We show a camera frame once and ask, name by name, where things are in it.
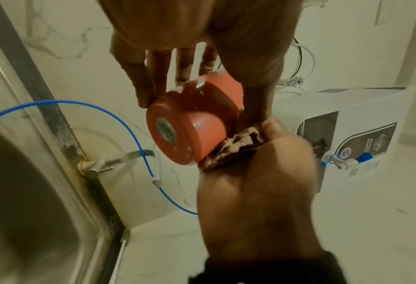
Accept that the person's right hand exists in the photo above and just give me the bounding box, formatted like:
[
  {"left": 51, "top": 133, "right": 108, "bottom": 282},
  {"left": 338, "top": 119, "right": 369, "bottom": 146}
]
[{"left": 196, "top": 115, "right": 330, "bottom": 262}]

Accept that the person's left hand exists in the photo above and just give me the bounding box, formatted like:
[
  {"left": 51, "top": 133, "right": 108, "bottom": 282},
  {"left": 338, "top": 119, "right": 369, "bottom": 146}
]
[{"left": 95, "top": 0, "right": 303, "bottom": 131}]

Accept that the pink steel tumbler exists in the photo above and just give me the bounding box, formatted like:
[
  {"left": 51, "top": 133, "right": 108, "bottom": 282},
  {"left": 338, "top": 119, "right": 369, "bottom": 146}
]
[{"left": 145, "top": 70, "right": 246, "bottom": 167}]

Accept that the black right wrist band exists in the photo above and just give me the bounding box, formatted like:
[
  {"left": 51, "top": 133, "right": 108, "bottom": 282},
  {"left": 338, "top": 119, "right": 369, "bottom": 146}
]
[{"left": 188, "top": 251, "right": 349, "bottom": 284}]

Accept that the white blue dispenser tap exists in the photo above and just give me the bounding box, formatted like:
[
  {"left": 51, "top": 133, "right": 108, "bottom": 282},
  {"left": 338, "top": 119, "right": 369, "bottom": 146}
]
[{"left": 321, "top": 152, "right": 375, "bottom": 170}]

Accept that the thin blue tube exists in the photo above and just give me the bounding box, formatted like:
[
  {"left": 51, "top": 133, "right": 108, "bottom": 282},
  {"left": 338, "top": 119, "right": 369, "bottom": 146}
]
[{"left": 0, "top": 100, "right": 199, "bottom": 216}]

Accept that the large white box appliance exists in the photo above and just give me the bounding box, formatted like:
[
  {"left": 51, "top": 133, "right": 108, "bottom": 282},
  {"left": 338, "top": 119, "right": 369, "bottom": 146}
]
[{"left": 274, "top": 84, "right": 416, "bottom": 195}]

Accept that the metal faucet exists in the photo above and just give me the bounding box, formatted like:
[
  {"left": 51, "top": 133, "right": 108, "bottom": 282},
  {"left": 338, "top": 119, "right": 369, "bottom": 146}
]
[{"left": 78, "top": 149, "right": 162, "bottom": 187}]

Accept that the stainless steel sink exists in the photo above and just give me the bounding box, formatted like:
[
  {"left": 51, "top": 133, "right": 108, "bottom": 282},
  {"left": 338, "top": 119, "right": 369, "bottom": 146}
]
[{"left": 0, "top": 22, "right": 125, "bottom": 284}]

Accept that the black hanging cable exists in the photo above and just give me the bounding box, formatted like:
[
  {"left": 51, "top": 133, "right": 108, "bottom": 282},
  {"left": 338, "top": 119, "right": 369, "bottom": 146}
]
[{"left": 288, "top": 41, "right": 304, "bottom": 81}]

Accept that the metal wall clip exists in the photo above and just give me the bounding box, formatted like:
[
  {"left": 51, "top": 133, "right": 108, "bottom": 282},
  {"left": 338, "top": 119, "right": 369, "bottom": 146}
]
[{"left": 278, "top": 76, "right": 305, "bottom": 87}]

